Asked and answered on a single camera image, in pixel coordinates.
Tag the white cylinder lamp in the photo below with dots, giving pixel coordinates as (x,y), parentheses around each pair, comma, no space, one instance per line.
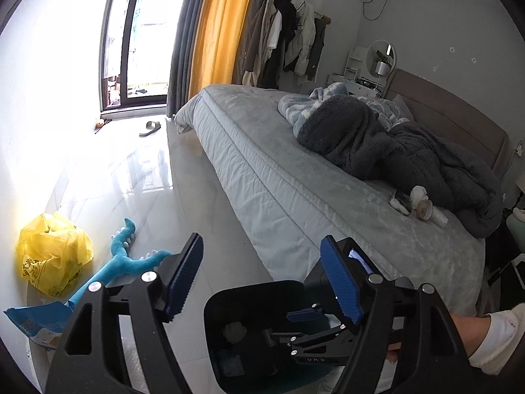
(382,68)

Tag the pale green container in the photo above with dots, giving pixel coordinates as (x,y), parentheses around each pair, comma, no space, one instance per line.
(516,225)

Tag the grey curtain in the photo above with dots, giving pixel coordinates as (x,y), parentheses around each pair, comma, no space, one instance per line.
(184,41)

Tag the grey slipper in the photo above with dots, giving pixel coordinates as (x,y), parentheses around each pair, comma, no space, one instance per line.
(151,128)

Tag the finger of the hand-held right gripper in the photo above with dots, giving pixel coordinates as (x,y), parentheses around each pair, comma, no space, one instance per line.
(305,316)
(316,349)

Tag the light blue fluffy blanket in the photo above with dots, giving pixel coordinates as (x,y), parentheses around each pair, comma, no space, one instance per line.
(303,106)

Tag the wall socket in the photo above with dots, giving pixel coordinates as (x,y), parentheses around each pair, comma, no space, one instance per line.
(519,145)

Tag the yellow plastic bag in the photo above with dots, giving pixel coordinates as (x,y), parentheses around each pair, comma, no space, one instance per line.
(53,254)

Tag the white shirt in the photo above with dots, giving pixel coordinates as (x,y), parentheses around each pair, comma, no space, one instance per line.
(275,30)

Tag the yellow curtain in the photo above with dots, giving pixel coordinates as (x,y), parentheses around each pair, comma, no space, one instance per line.
(221,28)

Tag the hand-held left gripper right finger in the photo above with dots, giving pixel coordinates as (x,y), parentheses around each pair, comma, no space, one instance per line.
(340,283)

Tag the bed with grey sheet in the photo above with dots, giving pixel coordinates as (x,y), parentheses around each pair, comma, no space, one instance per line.
(287,197)

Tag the blue white tissue pack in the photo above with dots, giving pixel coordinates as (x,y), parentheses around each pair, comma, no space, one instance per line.
(229,367)

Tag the beige padded headboard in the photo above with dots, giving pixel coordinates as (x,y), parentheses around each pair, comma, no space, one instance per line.
(451,106)

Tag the small bubble wrap piece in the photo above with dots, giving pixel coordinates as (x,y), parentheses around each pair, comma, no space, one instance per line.
(439,217)

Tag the torn cardboard tape roll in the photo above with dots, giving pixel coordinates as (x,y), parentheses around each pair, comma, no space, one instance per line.
(424,211)

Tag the round mirror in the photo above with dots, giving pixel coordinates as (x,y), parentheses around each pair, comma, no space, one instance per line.
(377,49)

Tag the beige pillow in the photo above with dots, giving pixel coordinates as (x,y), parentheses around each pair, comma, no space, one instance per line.
(405,104)

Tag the white dresser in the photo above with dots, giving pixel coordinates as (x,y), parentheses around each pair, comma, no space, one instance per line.
(348,84)

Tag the small orange object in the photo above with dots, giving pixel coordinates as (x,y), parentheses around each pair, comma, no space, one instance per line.
(99,125)

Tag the person's right forearm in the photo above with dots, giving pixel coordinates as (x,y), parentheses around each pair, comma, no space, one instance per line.
(500,332)

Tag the dark grey fleece blanket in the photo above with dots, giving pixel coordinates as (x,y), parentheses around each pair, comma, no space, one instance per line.
(389,152)

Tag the white shelf organizer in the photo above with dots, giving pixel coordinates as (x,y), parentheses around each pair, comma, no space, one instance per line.
(354,59)

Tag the blue white packet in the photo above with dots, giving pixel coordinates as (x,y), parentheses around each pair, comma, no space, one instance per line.
(37,324)

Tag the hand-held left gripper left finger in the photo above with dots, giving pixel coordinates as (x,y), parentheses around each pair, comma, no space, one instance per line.
(184,279)

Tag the blue plush toy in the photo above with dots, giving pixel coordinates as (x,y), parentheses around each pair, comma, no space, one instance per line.
(119,258)

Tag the black garment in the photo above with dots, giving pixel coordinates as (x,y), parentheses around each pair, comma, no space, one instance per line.
(287,12)

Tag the blue floral pillow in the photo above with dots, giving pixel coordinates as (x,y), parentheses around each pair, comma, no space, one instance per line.
(387,111)

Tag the white twisted tissue ball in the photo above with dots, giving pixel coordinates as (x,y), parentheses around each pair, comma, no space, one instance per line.
(418,193)

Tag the white jacket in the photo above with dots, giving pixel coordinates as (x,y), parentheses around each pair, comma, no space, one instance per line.
(303,37)

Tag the black trash bin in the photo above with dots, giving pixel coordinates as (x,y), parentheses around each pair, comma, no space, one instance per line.
(254,299)

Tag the grey garment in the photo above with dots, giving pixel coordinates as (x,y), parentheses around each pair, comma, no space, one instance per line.
(318,45)

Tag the beige coat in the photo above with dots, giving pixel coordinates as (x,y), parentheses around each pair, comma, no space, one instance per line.
(256,49)

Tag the sliding glass door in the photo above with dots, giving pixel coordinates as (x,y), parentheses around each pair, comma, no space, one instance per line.
(135,41)

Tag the person's right hand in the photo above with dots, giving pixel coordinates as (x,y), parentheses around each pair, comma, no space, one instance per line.
(392,355)

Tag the clothes rack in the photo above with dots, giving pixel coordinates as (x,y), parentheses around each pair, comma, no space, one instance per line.
(320,17)

